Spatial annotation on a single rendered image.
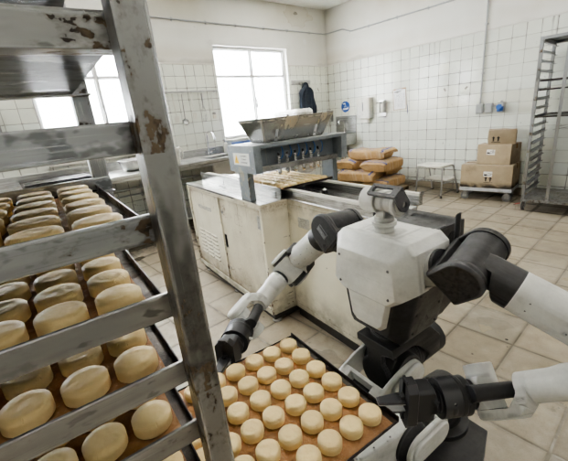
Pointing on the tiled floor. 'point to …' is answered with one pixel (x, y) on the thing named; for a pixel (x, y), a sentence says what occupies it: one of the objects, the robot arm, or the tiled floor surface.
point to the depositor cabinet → (242, 239)
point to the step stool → (437, 175)
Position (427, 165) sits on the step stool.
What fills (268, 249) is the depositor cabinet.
